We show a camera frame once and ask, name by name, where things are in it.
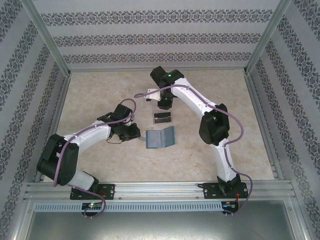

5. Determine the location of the teal leather card holder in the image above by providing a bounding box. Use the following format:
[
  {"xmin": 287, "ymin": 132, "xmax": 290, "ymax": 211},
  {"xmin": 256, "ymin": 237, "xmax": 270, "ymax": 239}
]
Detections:
[{"xmin": 139, "ymin": 125, "xmax": 176, "ymax": 150}]

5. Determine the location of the aluminium side rail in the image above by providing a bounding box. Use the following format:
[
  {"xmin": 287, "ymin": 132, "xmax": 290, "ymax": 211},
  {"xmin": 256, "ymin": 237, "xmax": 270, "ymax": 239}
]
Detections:
[
  {"xmin": 242, "ymin": 71, "xmax": 285, "ymax": 181},
  {"xmin": 34, "ymin": 72, "xmax": 73, "ymax": 183}
]

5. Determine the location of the slotted grey cable duct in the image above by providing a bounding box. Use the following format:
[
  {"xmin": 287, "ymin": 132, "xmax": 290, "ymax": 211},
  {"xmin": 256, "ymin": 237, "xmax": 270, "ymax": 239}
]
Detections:
[{"xmin": 33, "ymin": 201, "xmax": 224, "ymax": 213}]

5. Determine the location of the purple cable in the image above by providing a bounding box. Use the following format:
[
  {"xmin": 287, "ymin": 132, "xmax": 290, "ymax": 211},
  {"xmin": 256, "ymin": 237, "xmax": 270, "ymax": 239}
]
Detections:
[
  {"xmin": 53, "ymin": 98, "xmax": 137, "ymax": 219},
  {"xmin": 134, "ymin": 84, "xmax": 256, "ymax": 219}
]

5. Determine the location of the aluminium frame post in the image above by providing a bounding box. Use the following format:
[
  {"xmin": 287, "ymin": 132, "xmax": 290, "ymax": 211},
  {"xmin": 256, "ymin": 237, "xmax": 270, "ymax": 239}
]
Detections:
[
  {"xmin": 242, "ymin": 0, "xmax": 293, "ymax": 75},
  {"xmin": 21, "ymin": 0, "xmax": 73, "ymax": 77}
]

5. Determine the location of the grey metal sheet panel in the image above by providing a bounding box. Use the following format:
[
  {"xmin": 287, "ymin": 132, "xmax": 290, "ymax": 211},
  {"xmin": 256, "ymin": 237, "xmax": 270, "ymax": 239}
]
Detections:
[{"xmin": 23, "ymin": 211, "xmax": 305, "ymax": 240}]

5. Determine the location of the black credit card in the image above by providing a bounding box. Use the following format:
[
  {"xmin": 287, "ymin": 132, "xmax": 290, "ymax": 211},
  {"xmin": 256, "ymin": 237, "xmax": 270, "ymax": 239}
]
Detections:
[{"xmin": 153, "ymin": 112, "xmax": 173, "ymax": 124}]

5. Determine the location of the thin black cable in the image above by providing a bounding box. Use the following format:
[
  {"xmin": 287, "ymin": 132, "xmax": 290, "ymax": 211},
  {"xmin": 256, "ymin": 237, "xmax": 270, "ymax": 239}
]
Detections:
[{"xmin": 105, "ymin": 136, "xmax": 124, "ymax": 146}]

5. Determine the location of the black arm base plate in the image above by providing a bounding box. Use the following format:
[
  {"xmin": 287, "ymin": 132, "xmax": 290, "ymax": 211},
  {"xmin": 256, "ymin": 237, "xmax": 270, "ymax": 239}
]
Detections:
[
  {"xmin": 197, "ymin": 182, "xmax": 250, "ymax": 200},
  {"xmin": 70, "ymin": 183, "xmax": 117, "ymax": 201}
]

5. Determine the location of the small controller board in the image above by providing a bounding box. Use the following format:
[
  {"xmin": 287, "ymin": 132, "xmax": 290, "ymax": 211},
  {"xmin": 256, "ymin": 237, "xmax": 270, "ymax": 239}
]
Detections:
[
  {"xmin": 222, "ymin": 200, "xmax": 240, "ymax": 210},
  {"xmin": 81, "ymin": 202, "xmax": 104, "ymax": 211}
]

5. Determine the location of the aluminium mounting rail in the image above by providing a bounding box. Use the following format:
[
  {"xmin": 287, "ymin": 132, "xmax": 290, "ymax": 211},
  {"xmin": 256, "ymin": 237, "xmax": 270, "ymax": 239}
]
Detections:
[{"xmin": 23, "ymin": 181, "xmax": 294, "ymax": 201}]

